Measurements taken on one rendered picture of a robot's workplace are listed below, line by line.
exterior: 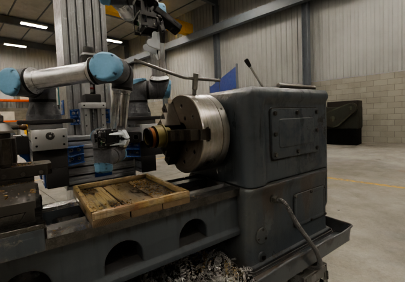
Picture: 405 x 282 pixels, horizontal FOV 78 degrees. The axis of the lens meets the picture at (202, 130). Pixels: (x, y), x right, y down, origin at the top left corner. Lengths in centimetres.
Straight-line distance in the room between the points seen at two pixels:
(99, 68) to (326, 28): 1095
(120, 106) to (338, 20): 1087
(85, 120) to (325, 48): 1066
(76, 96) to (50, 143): 44
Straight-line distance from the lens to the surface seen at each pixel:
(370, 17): 1134
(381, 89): 1078
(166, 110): 102
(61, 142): 128
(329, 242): 132
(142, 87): 154
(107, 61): 109
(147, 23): 91
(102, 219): 75
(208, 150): 90
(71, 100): 162
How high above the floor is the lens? 114
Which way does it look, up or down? 3 degrees down
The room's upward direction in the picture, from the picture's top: 2 degrees counter-clockwise
